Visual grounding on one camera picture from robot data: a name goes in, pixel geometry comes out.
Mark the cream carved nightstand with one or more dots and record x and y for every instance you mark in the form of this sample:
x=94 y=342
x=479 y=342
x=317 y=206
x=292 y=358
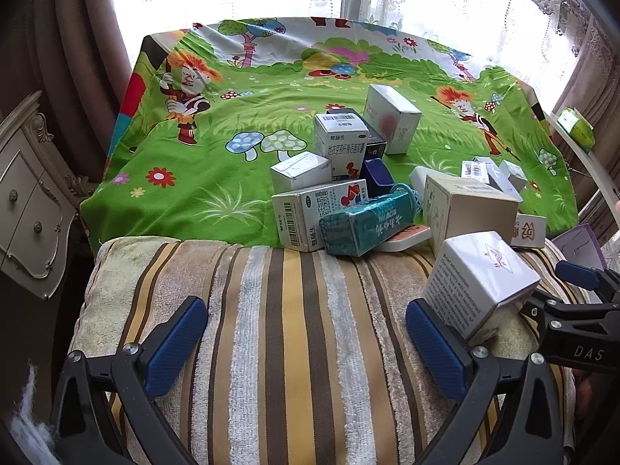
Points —
x=29 y=203

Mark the dark blue box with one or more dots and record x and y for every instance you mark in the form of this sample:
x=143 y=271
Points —
x=375 y=174

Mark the small white box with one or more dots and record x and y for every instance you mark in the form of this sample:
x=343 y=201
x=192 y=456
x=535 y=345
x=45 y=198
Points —
x=501 y=181
x=474 y=169
x=514 y=170

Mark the small silver foil box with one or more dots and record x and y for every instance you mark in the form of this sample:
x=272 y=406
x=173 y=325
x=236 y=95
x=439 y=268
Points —
x=300 y=169

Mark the white box with red logo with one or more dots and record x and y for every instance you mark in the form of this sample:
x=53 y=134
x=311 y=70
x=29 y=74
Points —
x=528 y=232

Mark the teal patterned box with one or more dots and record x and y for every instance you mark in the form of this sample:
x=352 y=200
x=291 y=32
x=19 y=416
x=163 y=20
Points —
x=368 y=227

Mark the white curved desk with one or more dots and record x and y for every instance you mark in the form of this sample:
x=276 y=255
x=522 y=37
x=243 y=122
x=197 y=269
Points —
x=593 y=164

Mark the white wall switch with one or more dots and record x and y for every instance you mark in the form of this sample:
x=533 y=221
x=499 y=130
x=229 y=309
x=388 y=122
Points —
x=419 y=181

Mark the white medicine box red-blue print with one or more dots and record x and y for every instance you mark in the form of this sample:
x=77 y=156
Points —
x=339 y=145
x=300 y=213

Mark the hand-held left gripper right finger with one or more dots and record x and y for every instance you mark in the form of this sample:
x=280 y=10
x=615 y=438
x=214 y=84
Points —
x=436 y=344

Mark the green cartoon printed bedsheet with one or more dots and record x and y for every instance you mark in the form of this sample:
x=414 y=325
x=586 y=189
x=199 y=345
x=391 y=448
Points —
x=218 y=179

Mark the purple cardboard box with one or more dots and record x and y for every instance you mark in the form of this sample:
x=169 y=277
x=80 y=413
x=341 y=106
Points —
x=579 y=247

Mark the green tissue pack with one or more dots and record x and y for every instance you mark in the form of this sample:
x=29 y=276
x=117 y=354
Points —
x=576 y=126

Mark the pink tin with cartoon lid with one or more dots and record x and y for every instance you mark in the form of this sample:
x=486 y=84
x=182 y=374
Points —
x=409 y=241

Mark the white box with black text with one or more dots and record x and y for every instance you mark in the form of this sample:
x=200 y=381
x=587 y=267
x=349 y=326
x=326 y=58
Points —
x=484 y=271

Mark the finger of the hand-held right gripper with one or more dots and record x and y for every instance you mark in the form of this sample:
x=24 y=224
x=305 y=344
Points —
x=542 y=306
x=576 y=273

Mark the beige box with plant drawing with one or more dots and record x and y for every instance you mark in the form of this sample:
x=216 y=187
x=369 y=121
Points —
x=477 y=213

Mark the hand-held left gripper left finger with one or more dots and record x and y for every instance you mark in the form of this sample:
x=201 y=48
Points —
x=174 y=344

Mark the brown curtain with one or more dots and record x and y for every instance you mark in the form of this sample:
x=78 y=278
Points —
x=586 y=82
x=82 y=34

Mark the silver box with red spot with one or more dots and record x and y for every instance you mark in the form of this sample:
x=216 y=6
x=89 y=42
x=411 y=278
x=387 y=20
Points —
x=387 y=116

